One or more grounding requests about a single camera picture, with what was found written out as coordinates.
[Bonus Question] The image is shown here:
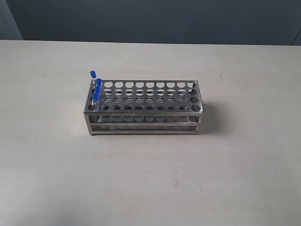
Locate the blue-capped tube back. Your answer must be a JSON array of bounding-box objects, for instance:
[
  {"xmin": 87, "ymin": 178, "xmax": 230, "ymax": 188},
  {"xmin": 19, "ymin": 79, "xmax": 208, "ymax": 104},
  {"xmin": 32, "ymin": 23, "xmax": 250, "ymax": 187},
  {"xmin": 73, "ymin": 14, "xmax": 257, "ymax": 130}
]
[{"xmin": 92, "ymin": 93, "xmax": 99, "ymax": 111}]

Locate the blue-capped tube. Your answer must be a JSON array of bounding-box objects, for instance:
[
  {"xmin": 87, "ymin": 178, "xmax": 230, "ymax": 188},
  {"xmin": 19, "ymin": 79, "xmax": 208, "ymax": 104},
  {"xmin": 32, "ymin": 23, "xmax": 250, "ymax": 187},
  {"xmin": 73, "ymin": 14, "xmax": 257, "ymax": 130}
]
[
  {"xmin": 90, "ymin": 70, "xmax": 97, "ymax": 83},
  {"xmin": 96, "ymin": 78, "xmax": 102, "ymax": 103},
  {"xmin": 94, "ymin": 86, "xmax": 101, "ymax": 94},
  {"xmin": 92, "ymin": 93, "xmax": 99, "ymax": 111}
]

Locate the stainless steel test tube rack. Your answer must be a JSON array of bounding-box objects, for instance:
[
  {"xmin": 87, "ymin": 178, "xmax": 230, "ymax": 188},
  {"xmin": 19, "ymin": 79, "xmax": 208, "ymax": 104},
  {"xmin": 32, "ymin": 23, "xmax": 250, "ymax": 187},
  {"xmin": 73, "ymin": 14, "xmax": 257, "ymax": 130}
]
[{"xmin": 83, "ymin": 80, "xmax": 204, "ymax": 135}]

